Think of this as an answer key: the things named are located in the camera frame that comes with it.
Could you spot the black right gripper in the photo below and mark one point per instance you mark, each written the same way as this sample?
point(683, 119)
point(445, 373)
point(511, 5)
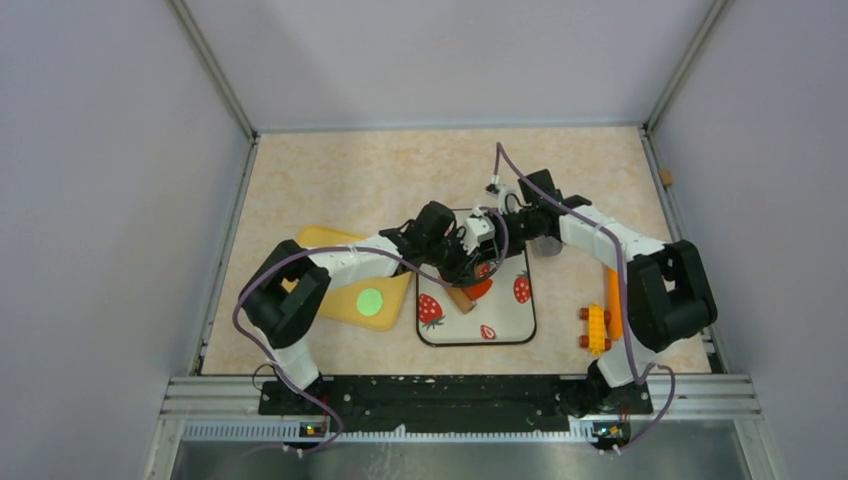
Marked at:
point(515, 249)

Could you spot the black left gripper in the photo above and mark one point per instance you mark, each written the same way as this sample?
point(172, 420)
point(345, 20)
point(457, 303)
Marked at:
point(463, 269)

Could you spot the wooden pastry roller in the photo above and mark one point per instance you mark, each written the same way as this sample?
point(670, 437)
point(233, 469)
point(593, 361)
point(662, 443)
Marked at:
point(462, 302)

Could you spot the orange dough disc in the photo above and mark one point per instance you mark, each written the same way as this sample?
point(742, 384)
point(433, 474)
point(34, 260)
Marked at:
point(478, 289)

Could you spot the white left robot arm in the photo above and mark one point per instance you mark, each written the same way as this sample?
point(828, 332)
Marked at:
point(284, 295)

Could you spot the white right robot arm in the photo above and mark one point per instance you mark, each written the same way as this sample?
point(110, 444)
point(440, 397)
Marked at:
point(664, 291)

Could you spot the green dough disc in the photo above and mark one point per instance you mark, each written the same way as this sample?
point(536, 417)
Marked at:
point(369, 302)

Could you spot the yellow plastic tray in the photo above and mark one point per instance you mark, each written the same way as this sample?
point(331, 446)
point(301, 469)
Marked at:
point(339, 304)

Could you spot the white strawberry enamel tray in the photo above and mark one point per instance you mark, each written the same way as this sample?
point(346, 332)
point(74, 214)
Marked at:
point(504, 316)

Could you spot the orange toy microphone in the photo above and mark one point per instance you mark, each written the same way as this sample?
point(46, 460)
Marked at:
point(613, 305)

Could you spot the small wooden corner stopper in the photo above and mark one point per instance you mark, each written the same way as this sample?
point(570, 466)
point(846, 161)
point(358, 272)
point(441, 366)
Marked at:
point(666, 178)

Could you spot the yellow red toy block car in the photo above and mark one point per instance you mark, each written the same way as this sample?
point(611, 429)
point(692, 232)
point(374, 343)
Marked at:
point(595, 339)

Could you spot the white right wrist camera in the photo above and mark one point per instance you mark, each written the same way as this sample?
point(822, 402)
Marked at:
point(506, 197)

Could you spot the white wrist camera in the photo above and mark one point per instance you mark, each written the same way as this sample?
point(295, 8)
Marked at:
point(506, 197)
point(477, 228)

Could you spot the steel scraper wooden handle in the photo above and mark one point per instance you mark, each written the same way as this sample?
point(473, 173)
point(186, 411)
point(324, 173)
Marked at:
point(546, 246)

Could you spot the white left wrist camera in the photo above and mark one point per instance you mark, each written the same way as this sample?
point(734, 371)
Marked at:
point(477, 228)

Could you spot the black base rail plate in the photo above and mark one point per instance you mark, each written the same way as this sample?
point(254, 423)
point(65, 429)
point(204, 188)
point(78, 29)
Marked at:
point(438, 404)

